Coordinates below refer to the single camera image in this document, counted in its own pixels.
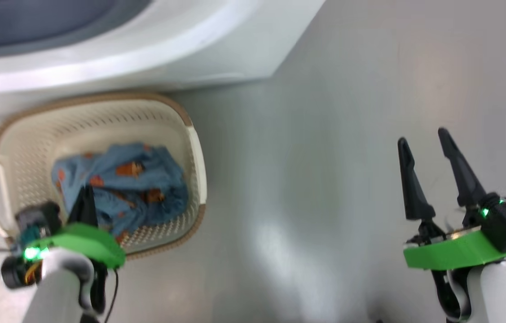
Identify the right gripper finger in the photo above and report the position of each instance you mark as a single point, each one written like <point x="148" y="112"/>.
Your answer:
<point x="414" y="193"/>
<point x="464" y="179"/>

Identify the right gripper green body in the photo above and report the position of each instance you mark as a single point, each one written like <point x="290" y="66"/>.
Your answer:
<point x="455" y="253"/>

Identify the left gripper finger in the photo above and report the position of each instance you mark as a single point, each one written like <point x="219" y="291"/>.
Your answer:
<point x="78" y="211"/>
<point x="92" y="211"/>

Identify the blue cartoon print garment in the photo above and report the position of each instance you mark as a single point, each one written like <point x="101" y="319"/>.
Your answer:
<point x="145" y="179"/>

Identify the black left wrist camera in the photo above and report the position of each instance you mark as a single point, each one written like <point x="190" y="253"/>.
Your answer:
<point x="37" y="220"/>

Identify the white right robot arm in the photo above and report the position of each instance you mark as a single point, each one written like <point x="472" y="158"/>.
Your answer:
<point x="499" y="296"/>

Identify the white front-load washing machine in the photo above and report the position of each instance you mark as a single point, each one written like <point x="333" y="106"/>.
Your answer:
<point x="190" y="45"/>

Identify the cream perforated laundry basket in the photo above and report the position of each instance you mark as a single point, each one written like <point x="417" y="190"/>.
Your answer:
<point x="100" y="116"/>

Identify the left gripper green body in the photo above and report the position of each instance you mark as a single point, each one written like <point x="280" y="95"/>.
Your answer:
<point x="86" y="240"/>

